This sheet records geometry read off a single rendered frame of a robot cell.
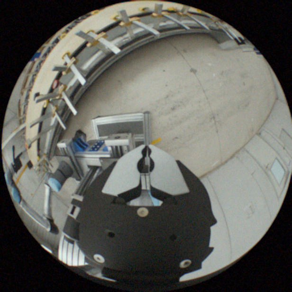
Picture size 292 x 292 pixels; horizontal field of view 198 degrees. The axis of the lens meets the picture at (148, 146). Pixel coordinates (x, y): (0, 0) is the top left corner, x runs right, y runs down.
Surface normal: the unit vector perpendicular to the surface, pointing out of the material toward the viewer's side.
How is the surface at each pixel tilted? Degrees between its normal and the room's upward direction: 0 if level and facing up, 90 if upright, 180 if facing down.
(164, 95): 0
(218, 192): 90
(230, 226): 90
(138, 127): 0
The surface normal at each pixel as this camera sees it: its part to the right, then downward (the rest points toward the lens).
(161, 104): -0.01, 0.47
